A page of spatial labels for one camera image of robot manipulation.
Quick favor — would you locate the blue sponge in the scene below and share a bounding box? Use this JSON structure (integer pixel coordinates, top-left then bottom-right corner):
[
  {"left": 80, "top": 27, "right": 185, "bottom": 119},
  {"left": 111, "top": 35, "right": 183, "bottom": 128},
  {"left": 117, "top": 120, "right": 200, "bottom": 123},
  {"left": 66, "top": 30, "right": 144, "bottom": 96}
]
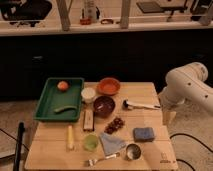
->
[{"left": 133, "top": 127, "right": 155, "bottom": 142}]

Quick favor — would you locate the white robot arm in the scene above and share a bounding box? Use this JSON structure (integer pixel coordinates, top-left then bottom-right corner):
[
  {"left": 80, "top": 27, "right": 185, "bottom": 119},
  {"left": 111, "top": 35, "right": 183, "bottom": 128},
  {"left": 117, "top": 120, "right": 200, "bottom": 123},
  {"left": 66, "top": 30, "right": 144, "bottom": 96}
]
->
[{"left": 159, "top": 62, "right": 213, "bottom": 115}]

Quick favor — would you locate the orange bowl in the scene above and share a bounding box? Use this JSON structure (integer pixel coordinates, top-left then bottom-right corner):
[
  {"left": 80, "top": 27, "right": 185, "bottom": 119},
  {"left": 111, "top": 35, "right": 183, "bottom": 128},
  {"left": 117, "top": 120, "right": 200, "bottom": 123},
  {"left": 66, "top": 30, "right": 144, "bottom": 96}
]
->
[{"left": 97, "top": 77, "right": 120, "bottom": 95}]

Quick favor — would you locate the purple bowl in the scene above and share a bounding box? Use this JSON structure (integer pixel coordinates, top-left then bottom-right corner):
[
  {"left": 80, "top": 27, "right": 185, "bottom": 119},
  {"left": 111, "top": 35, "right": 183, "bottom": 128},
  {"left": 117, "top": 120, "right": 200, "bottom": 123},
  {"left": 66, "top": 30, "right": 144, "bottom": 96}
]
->
[{"left": 93, "top": 96, "right": 115, "bottom": 118}]

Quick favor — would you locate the white cup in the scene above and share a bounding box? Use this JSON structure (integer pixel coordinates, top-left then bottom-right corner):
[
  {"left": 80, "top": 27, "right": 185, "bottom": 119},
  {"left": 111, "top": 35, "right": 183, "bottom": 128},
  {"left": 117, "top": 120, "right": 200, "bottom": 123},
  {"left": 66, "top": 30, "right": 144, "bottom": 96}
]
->
[{"left": 81, "top": 87, "right": 96, "bottom": 103}]

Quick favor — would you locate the wooden block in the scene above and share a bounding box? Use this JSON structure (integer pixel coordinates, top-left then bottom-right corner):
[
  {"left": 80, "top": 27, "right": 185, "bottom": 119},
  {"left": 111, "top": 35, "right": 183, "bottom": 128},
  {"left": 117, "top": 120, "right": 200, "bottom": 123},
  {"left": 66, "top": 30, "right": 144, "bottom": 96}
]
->
[{"left": 83, "top": 109, "right": 94, "bottom": 131}]

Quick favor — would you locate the bunch of dark grapes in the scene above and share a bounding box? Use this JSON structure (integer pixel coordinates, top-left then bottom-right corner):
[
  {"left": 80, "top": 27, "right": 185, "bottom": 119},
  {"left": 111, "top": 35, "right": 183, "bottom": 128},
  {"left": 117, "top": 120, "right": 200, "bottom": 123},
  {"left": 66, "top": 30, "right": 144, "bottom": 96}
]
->
[{"left": 104, "top": 117, "right": 125, "bottom": 134}]

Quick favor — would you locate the orange fruit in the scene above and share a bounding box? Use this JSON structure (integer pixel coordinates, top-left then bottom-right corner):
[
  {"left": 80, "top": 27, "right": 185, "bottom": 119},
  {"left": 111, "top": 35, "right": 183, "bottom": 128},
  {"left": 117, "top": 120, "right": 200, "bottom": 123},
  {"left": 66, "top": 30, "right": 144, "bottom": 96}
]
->
[{"left": 57, "top": 81, "right": 69, "bottom": 91}]

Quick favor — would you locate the green chili pepper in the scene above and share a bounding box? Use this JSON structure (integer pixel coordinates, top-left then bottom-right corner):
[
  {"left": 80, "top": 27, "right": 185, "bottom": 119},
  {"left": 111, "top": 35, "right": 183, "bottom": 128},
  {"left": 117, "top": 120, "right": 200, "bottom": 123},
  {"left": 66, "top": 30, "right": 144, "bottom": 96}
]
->
[{"left": 54, "top": 105, "right": 77, "bottom": 113}]

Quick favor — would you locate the green tray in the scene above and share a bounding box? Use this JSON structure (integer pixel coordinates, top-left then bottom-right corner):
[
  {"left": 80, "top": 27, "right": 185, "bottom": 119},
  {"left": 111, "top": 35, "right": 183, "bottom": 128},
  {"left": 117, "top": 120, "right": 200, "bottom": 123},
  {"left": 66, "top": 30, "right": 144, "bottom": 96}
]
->
[{"left": 34, "top": 77, "right": 84, "bottom": 122}]

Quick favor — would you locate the green cup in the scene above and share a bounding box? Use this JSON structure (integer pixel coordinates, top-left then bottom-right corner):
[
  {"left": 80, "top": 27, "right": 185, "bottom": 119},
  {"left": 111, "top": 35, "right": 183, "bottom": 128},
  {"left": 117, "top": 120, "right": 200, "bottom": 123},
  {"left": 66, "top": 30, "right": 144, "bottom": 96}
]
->
[{"left": 83, "top": 134, "right": 99, "bottom": 151}]

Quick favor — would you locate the corn cob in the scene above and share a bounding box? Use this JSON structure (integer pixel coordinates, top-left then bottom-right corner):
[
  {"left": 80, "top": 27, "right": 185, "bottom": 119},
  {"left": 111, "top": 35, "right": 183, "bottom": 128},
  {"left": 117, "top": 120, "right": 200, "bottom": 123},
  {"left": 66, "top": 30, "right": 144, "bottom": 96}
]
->
[{"left": 67, "top": 125, "right": 74, "bottom": 150}]

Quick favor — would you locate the blue cloth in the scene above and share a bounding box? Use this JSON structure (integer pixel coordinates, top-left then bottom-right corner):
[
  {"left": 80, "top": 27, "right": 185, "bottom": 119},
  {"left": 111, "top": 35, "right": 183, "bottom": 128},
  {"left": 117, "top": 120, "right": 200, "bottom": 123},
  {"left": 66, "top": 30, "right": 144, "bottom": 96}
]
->
[{"left": 99, "top": 132, "right": 126, "bottom": 156}]

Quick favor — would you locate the metal cup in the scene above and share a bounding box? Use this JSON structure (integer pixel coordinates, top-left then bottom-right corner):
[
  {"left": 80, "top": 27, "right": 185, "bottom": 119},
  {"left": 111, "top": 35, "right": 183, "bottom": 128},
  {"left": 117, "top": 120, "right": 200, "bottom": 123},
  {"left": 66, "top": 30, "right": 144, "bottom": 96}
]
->
[{"left": 126, "top": 144, "right": 141, "bottom": 160}]

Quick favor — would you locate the metal fork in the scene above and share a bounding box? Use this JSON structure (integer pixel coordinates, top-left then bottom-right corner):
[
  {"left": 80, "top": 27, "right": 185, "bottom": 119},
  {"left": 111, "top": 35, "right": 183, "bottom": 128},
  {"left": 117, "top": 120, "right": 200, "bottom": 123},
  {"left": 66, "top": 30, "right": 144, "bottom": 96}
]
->
[{"left": 84, "top": 153, "right": 120, "bottom": 167}]

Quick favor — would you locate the black stand pole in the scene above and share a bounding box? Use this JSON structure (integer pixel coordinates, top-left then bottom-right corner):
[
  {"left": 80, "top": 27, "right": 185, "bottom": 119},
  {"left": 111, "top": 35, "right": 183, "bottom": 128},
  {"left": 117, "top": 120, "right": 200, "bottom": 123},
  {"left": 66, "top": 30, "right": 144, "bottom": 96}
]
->
[{"left": 13, "top": 122, "right": 25, "bottom": 171}]

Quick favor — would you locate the black office chair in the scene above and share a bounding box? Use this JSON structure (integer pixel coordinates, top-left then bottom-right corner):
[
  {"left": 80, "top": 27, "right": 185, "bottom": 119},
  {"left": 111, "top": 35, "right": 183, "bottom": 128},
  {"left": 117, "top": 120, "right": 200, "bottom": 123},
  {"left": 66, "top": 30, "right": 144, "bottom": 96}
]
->
[{"left": 0, "top": 0, "right": 52, "bottom": 27}]

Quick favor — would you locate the black cable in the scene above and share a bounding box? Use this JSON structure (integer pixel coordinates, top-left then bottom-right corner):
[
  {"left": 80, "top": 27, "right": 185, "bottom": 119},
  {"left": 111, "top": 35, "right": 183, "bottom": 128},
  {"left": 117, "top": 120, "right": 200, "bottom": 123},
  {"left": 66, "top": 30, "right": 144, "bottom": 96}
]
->
[{"left": 169, "top": 132, "right": 213, "bottom": 171}]

